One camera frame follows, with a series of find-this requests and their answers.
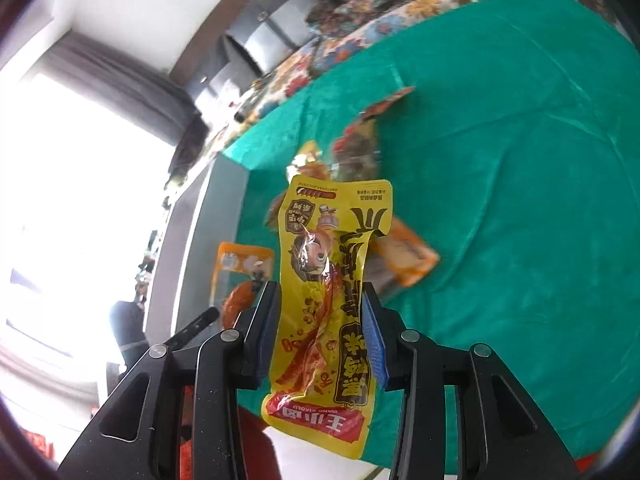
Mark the grey curtain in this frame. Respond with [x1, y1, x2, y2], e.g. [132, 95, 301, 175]
[40, 30, 196, 146]

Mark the long yellow red snack packet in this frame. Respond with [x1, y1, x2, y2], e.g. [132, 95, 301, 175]
[287, 140, 336, 183]

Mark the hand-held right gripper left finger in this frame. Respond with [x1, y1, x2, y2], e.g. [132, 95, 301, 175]
[57, 280, 283, 480]

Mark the clear dried longan bag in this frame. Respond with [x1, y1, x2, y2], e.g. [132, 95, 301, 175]
[332, 85, 417, 183]

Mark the red cloth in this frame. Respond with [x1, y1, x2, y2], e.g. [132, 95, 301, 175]
[180, 385, 283, 480]

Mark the green cloth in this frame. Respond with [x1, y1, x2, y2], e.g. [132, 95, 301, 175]
[220, 0, 640, 476]

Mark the floral bedsheet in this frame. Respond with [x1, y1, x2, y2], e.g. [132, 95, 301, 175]
[200, 0, 621, 161]

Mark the grey rectangular storage box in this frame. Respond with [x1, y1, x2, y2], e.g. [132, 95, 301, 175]
[150, 157, 276, 396]

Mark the grey two-tone pillow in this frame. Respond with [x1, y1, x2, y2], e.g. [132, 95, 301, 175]
[187, 55, 261, 121]
[222, 0, 321, 73]

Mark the orange sausage snack packet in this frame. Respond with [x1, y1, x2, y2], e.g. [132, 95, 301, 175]
[215, 241, 276, 331]

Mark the dark chair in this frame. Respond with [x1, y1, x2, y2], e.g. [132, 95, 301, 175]
[167, 112, 211, 181]

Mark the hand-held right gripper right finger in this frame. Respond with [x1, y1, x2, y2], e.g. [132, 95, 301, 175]
[361, 282, 583, 480]

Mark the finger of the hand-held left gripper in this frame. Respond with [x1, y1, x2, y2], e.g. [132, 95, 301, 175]
[167, 307, 221, 348]

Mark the yellow cartoon snack packet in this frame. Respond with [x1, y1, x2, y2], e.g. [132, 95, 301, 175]
[261, 175, 393, 460]

